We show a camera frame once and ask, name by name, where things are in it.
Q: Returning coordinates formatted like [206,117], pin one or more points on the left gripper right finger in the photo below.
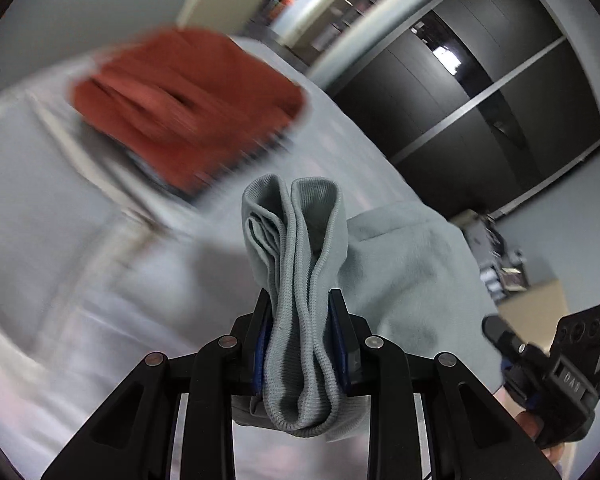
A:
[427,413]

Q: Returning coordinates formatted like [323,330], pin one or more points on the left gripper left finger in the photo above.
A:
[131,434]

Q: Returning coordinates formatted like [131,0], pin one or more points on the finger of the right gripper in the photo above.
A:
[502,337]

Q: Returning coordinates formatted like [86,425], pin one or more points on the black floral folded garment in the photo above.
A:
[158,182]

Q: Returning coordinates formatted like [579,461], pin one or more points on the light blue-grey garment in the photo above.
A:
[402,267]

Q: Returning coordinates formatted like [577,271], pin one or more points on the polka dot bed sheet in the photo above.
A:
[99,268]

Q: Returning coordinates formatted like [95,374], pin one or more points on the dark sliding wardrobe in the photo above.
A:
[479,104]

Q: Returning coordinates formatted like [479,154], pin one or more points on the rust red fleece garment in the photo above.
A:
[189,103]

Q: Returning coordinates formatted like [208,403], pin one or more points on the person's right hand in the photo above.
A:
[558,454]

